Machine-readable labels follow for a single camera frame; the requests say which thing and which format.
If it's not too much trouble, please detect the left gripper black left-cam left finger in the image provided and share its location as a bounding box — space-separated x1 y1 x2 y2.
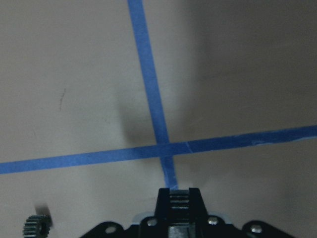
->
141 188 170 238

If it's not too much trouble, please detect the left gripper black left-cam right finger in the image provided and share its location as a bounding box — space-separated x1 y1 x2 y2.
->
188 188 225 238

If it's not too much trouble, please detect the small black gear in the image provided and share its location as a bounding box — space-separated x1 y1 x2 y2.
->
22 214 52 238
169 190 190 210

